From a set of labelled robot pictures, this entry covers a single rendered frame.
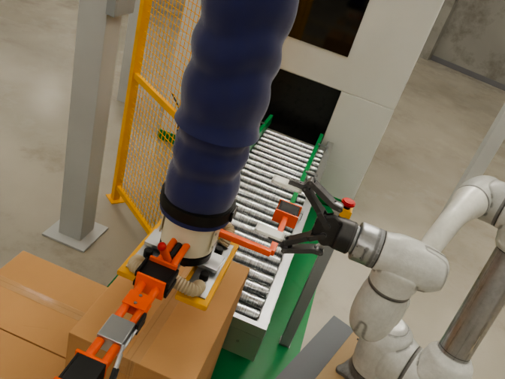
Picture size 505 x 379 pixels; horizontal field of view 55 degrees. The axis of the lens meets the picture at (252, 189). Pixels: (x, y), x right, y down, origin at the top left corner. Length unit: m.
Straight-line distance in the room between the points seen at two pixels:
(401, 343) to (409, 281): 0.65
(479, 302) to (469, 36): 11.39
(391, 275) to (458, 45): 11.89
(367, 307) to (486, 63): 11.76
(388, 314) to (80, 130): 2.18
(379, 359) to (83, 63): 2.02
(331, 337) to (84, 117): 1.76
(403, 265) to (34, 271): 1.68
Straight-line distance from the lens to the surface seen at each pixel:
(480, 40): 12.76
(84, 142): 2.94
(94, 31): 2.70
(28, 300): 2.22
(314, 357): 1.98
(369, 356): 1.77
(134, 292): 1.28
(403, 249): 1.08
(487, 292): 1.62
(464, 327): 1.67
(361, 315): 1.18
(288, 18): 1.19
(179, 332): 1.62
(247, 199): 3.07
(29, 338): 2.09
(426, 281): 1.10
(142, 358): 1.54
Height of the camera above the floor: 2.15
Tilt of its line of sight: 30 degrees down
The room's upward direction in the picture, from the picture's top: 18 degrees clockwise
